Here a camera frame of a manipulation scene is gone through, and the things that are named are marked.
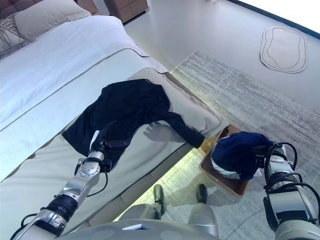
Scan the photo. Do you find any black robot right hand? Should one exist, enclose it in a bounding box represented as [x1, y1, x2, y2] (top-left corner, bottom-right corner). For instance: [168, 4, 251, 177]
[252, 143, 288, 163]

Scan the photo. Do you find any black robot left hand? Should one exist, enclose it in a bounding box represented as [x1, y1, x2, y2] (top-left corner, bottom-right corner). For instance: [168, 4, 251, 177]
[88, 122, 131, 153]

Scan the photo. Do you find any dark blue garment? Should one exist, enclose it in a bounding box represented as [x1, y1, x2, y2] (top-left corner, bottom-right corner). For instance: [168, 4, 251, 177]
[211, 131, 273, 182]

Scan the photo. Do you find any white shirt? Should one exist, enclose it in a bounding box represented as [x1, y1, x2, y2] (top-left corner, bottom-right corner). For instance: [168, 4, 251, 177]
[211, 159, 242, 180]

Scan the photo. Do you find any black garment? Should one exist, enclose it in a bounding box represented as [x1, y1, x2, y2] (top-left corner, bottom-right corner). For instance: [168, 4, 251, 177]
[61, 78, 206, 171]

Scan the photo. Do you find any woven wicker basket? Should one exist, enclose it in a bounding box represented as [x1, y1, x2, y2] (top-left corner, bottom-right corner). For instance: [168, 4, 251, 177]
[199, 124, 251, 198]

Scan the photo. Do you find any bed with beige cover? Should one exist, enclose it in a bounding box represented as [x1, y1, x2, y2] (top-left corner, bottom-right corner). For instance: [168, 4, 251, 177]
[0, 67, 230, 240]

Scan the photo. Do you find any grey striped rug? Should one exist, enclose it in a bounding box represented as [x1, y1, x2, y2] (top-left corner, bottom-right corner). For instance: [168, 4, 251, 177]
[112, 48, 320, 240]

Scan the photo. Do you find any grey robot torso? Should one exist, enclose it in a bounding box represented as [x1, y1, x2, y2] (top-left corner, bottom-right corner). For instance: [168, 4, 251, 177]
[57, 218, 221, 240]

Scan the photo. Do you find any white duvet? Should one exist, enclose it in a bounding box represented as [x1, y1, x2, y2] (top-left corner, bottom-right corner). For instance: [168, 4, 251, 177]
[0, 15, 168, 131]

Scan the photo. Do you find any small oval beige mat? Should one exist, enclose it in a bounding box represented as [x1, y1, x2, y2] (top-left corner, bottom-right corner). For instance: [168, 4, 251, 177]
[259, 25, 308, 74]

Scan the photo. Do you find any dark window floor track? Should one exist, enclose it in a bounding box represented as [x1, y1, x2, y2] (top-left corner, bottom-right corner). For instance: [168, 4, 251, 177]
[234, 0, 320, 40]

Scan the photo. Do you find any brown wooden nightstand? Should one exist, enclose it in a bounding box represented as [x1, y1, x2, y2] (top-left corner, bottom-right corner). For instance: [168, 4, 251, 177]
[103, 0, 149, 25]

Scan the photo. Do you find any plain beige pillow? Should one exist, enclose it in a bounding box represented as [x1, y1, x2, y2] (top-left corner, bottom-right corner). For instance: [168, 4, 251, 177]
[14, 0, 92, 42]

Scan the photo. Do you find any patterned grey cushion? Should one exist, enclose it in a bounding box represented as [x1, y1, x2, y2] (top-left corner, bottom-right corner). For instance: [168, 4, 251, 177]
[0, 16, 25, 55]

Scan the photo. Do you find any brown tufted headboard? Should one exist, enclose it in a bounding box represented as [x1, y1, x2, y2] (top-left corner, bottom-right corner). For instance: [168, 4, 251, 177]
[0, 0, 98, 20]

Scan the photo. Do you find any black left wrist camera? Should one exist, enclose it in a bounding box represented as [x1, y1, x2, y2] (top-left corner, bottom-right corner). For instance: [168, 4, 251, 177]
[101, 159, 113, 173]

